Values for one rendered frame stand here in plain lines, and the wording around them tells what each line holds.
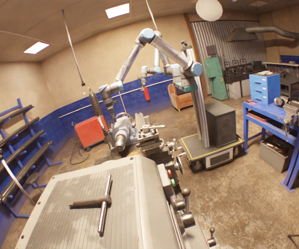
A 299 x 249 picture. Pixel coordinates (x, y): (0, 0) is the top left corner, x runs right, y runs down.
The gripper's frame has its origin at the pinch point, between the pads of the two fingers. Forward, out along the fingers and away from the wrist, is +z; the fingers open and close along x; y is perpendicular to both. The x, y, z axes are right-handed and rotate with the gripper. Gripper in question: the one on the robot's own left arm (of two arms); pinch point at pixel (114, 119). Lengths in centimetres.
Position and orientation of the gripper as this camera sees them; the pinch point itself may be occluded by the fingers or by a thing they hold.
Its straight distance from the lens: 140.7
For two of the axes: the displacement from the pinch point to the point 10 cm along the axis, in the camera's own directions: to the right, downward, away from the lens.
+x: 2.8, 2.9, -9.2
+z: 2.7, 8.9, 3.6
